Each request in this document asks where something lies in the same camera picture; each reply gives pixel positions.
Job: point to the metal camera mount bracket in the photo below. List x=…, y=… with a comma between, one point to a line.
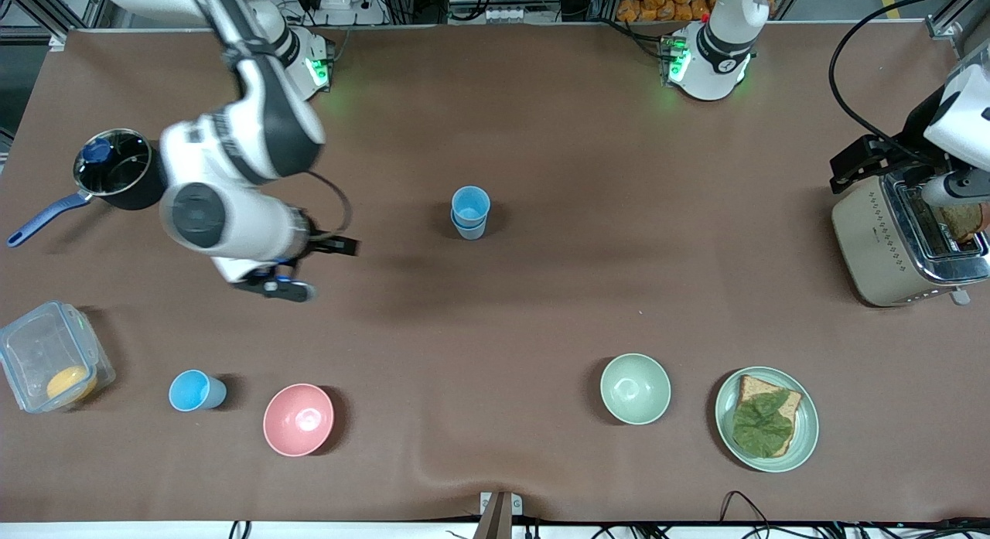
x=499, y=512

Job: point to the small blue round object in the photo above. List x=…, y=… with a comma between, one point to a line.
x=97, y=150

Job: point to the clear plastic storage container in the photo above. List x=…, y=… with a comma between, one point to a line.
x=31, y=346

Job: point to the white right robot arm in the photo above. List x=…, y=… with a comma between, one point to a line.
x=263, y=121

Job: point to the pale green bowl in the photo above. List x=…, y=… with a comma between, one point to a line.
x=635, y=389

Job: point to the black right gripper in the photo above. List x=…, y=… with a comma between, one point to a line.
x=320, y=243

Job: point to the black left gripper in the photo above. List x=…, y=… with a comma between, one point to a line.
x=911, y=142

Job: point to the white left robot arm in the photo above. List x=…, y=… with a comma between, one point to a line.
x=715, y=59

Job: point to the brown bread slice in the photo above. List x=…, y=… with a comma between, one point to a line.
x=754, y=386

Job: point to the aluminium frame profile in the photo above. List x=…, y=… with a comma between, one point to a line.
x=46, y=13
x=955, y=17

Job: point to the pink bowl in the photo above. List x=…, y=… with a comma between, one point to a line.
x=298, y=419

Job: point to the plain light blue cup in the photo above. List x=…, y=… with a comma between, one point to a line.
x=470, y=202
x=190, y=390

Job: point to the beige and chrome toaster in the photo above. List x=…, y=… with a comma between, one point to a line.
x=866, y=245

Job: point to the bag of orange snacks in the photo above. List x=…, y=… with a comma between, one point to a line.
x=665, y=1

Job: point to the light blue cup with paper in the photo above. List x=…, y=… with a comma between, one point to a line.
x=469, y=233

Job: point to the brown toast slice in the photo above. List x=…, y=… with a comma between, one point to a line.
x=963, y=220

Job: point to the pale green plate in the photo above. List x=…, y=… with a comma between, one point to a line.
x=804, y=431

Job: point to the green lettuce leaf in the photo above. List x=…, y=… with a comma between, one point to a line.
x=762, y=423

